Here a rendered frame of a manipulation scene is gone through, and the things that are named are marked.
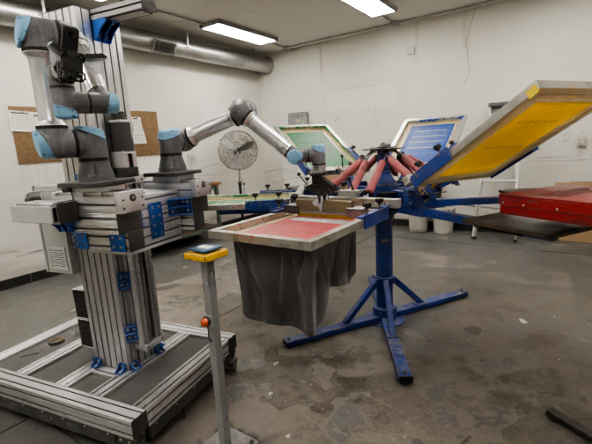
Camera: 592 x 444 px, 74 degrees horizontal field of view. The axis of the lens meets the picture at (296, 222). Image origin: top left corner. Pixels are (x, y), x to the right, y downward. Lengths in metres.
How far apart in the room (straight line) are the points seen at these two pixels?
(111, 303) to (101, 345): 0.29
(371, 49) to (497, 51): 1.78
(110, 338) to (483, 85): 5.31
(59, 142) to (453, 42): 5.33
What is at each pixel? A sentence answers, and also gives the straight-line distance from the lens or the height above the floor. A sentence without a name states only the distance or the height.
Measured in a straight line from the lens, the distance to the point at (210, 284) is 1.70.
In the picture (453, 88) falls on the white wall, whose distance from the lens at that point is 6.17.
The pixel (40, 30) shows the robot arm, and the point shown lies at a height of 1.84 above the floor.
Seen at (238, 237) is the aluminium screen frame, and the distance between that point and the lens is 1.77.
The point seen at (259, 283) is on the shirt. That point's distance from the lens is 1.90.
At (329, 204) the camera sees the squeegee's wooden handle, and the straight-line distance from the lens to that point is 2.14.
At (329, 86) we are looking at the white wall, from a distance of 6.93.
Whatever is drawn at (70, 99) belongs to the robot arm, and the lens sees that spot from 1.63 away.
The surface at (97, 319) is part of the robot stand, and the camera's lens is 2.42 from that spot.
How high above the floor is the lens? 1.37
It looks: 11 degrees down
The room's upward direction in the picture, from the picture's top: 3 degrees counter-clockwise
